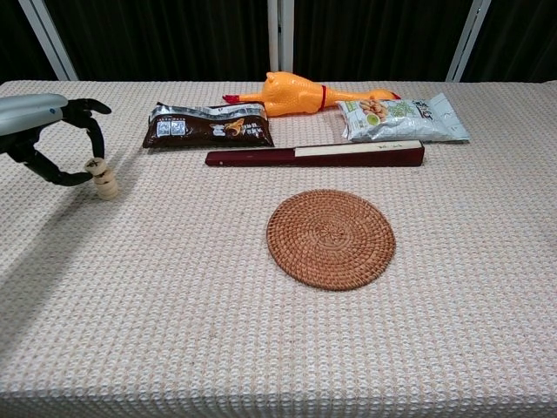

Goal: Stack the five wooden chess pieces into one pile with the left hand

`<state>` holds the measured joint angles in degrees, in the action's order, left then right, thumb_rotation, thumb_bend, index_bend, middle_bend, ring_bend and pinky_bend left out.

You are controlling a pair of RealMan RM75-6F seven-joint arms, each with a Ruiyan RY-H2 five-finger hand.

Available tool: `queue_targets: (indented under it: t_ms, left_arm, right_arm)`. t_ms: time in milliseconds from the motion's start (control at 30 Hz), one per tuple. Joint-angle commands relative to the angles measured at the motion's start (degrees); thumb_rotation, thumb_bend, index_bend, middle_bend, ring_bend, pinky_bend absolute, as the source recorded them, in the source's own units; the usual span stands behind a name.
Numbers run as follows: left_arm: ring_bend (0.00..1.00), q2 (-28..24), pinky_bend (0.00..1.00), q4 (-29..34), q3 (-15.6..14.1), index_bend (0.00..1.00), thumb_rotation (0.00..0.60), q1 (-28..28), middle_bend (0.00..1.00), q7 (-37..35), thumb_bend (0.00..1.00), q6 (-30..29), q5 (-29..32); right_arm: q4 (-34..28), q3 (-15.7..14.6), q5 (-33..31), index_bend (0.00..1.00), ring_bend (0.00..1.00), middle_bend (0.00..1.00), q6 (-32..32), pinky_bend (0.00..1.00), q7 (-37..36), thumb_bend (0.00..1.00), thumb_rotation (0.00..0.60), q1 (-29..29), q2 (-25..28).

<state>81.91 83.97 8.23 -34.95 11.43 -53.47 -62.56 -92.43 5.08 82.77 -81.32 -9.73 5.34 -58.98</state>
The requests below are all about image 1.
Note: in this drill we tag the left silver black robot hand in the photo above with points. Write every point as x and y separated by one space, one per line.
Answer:
26 115

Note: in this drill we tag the round woven rattan coaster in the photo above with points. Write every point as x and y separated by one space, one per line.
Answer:
330 239

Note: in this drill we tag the black pleated curtain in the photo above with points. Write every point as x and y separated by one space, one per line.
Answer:
374 39
518 39
165 39
17 43

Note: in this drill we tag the brown snack bag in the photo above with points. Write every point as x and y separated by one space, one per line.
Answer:
209 130

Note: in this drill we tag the dark red folded fan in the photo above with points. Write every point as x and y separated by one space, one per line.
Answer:
261 157

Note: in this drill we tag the yellow rubber chicken toy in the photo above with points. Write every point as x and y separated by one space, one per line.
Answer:
287 96

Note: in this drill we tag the beige woven tablecloth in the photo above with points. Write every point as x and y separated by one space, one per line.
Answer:
304 348

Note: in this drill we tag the green white snack bag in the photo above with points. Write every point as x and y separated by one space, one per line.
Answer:
400 122

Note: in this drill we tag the grey metal frame post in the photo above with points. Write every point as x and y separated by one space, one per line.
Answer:
280 35
50 43
465 43

